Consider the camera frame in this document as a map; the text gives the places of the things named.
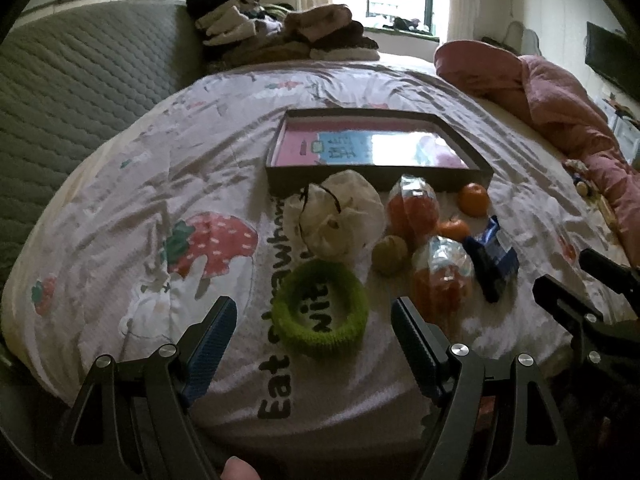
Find surprise egg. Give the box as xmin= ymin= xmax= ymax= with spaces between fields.
xmin=386 ymin=174 xmax=439 ymax=247
xmin=411 ymin=235 xmax=474 ymax=324

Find green knitted ring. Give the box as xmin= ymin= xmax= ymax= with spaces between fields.
xmin=270 ymin=258 xmax=370 ymax=354

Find blue snack packet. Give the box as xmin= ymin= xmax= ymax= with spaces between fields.
xmin=462 ymin=216 xmax=520 ymax=304

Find small brownish round fruit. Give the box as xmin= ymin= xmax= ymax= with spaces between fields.
xmin=371 ymin=235 xmax=409 ymax=276

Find orange mandarin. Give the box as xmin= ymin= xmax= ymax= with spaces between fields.
xmin=457 ymin=183 xmax=490 ymax=218
xmin=437 ymin=217 xmax=471 ymax=243

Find white plush toy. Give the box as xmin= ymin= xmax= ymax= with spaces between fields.
xmin=294 ymin=169 xmax=386 ymax=263

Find person's hand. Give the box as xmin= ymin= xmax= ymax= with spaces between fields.
xmin=220 ymin=456 xmax=260 ymax=480

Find small toys on bed edge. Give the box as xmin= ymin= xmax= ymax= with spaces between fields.
xmin=562 ymin=158 xmax=601 ymax=200

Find white storage boxes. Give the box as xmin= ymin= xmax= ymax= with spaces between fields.
xmin=601 ymin=98 xmax=640 ymax=169

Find pink quilted blanket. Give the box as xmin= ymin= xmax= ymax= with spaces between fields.
xmin=434 ymin=40 xmax=640 ymax=266

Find strawberry print bed sheet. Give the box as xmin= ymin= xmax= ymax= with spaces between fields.
xmin=1 ymin=63 xmax=634 ymax=457

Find shallow dark cardboard tray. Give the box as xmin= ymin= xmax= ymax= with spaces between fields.
xmin=266 ymin=108 xmax=494 ymax=197

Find grey quilted headboard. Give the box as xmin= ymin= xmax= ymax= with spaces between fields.
xmin=1 ymin=0 xmax=203 ymax=278

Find pile of folded clothes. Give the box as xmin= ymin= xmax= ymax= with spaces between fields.
xmin=186 ymin=0 xmax=380 ymax=74

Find clothes on window sill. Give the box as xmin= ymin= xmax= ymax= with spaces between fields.
xmin=384 ymin=16 xmax=426 ymax=34

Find wall mounted television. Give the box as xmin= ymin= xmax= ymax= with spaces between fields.
xmin=585 ymin=22 xmax=640 ymax=101

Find chair by wall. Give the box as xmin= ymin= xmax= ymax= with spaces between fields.
xmin=502 ymin=21 xmax=542 ymax=56

